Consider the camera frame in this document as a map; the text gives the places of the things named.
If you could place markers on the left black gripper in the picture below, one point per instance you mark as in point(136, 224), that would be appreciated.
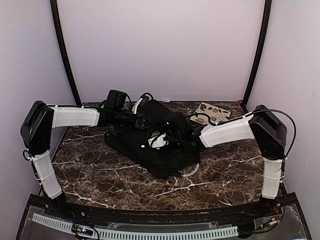
point(140, 120)

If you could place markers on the black student backpack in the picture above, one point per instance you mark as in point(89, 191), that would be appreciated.
point(161, 163)

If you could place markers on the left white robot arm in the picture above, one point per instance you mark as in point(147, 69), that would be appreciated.
point(42, 118)

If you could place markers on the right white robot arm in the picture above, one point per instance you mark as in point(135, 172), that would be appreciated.
point(261, 125)

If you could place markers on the floral square plate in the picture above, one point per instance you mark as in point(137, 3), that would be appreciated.
point(207, 113)

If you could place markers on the small green circuit board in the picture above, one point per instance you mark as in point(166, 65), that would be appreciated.
point(81, 231)

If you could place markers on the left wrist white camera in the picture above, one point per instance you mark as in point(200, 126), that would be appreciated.
point(143, 99)

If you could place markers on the wrist white camera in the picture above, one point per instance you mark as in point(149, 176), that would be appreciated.
point(156, 141)
point(143, 99)

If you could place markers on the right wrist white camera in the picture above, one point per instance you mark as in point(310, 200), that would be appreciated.
point(156, 141)

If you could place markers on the black front table rail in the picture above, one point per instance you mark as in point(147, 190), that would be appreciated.
point(239, 214)

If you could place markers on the white slotted cable duct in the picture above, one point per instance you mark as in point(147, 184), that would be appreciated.
point(121, 231)

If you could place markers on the left black frame post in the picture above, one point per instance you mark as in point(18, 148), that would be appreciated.
point(63, 51)

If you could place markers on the black frame post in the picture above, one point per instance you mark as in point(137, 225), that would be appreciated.
point(63, 51)
point(258, 53)

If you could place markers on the right black frame post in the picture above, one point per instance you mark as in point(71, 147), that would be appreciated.
point(258, 53)

